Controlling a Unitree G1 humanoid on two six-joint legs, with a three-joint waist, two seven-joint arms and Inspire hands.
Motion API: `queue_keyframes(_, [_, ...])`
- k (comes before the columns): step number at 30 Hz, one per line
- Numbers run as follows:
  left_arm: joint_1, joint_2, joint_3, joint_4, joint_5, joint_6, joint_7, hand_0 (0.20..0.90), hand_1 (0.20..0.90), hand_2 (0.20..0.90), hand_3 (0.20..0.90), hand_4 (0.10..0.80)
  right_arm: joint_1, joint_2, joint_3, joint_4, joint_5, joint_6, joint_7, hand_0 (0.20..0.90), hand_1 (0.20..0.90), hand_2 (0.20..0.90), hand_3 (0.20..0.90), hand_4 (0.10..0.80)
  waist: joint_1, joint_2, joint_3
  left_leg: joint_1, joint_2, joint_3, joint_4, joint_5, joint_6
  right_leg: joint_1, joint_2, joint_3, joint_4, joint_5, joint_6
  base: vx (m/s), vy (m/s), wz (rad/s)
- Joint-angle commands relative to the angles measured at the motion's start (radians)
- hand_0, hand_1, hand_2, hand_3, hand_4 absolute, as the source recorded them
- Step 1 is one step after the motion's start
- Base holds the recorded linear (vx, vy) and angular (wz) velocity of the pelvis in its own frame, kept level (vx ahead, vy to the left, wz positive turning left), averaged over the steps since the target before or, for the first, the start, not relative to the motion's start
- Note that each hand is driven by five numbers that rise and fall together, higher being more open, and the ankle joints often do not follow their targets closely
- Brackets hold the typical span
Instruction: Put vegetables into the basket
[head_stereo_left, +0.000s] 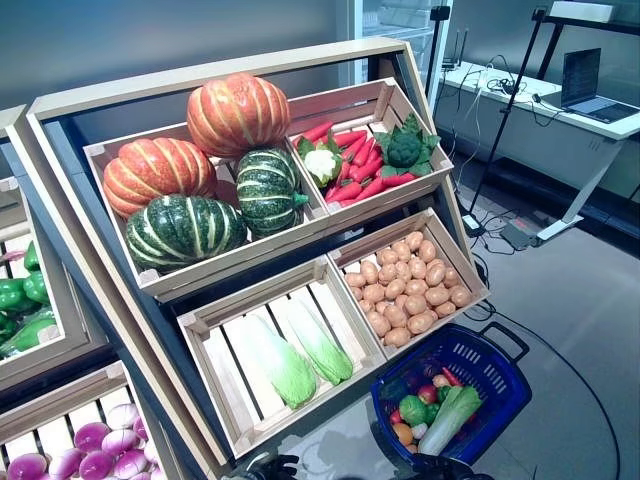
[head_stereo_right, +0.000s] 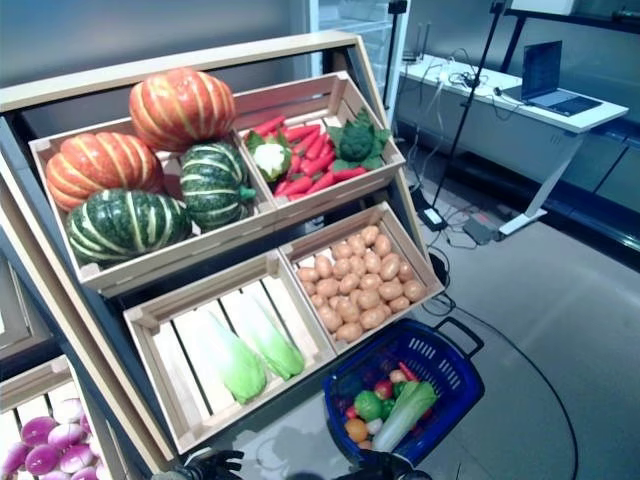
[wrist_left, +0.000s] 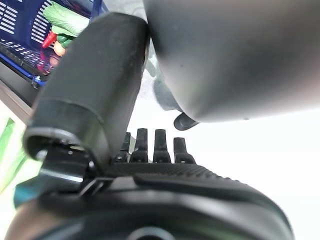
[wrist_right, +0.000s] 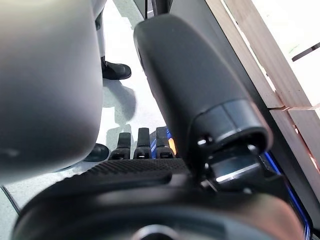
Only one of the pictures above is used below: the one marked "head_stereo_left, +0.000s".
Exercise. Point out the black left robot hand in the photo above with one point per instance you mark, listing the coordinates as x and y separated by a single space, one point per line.
267 467

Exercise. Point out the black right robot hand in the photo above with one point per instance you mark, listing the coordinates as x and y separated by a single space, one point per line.
442 469

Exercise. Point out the green white napa cabbage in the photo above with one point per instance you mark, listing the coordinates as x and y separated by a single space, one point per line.
322 350
280 365

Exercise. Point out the blue plastic shopping basket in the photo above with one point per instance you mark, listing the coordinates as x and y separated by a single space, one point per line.
500 385

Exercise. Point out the white garlic bulb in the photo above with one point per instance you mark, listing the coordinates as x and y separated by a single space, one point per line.
419 430

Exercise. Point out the orange fruit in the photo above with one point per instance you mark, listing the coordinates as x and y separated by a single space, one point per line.
402 434

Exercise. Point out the small green white bok choy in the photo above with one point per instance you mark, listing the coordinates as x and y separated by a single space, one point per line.
450 415

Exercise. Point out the small green pepper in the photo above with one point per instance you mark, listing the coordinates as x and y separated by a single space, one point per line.
432 412

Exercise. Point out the small red tomato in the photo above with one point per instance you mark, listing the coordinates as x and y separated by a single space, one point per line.
395 417

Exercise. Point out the red apple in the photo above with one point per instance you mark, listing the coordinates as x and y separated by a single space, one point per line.
427 394

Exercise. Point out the small tan potato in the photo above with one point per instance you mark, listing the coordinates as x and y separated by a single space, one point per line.
440 381

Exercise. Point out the small red carrot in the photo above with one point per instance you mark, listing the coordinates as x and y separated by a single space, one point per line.
452 377

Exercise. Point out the purple white turnip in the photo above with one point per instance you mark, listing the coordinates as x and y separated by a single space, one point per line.
92 437
122 416
130 465
96 465
119 443
65 463
27 467

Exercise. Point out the large wooden crate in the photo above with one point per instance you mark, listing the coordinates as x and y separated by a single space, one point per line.
225 262

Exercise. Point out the grey power box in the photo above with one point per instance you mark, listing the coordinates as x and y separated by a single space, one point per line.
517 235

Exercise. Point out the large green striped pumpkin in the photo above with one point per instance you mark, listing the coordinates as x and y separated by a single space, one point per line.
185 232

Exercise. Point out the long green pepper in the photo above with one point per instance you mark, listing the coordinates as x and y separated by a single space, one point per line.
27 335

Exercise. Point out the small green striped pumpkin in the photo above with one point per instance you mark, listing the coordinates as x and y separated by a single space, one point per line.
267 192

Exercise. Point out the white cauliflower with leaves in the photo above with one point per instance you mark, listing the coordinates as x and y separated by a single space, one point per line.
320 161

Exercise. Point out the orange striped pumpkin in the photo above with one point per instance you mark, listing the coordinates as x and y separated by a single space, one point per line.
235 115
155 172

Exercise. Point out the green broccoli with leaves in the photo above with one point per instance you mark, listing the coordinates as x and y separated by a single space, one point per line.
402 150

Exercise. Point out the thin green pink stalk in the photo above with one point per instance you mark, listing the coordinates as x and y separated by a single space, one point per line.
11 255

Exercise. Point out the white office desk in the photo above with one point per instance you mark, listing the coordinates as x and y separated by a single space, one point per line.
540 135

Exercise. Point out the black tripod stand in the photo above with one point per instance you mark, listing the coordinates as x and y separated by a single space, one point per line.
440 13
506 115

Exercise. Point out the black router with antennas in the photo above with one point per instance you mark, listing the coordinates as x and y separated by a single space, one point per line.
452 64

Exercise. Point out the grey open laptop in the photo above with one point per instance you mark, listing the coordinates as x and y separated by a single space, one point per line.
582 75

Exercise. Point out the black metal rack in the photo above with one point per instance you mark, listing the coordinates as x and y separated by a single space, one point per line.
590 25

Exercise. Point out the white flat box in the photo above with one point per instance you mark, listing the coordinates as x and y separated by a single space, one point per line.
587 11

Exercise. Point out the wooden display shelf frame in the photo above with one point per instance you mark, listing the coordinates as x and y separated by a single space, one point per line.
200 82
10 120

